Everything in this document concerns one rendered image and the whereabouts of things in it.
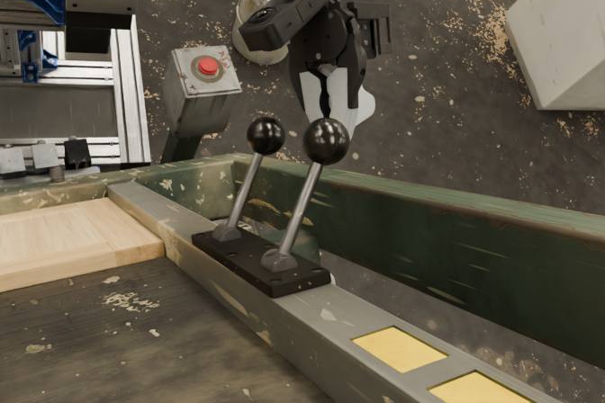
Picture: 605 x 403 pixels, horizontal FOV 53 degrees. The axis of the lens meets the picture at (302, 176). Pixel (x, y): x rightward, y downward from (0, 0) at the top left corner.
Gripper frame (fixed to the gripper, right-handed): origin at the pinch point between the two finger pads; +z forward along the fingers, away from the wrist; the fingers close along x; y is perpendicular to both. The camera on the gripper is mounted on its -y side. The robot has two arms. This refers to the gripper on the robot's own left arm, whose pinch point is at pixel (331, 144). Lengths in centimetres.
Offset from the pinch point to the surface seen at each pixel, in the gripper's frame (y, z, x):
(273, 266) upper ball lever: -17.4, 6.7, -7.6
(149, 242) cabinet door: -9.3, 10.3, 21.5
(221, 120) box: 38, 0, 62
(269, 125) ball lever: -7.7, -3.0, 1.0
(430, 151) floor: 176, 29, 92
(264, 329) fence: -19.1, 11.0, -7.7
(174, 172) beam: 18, 8, 54
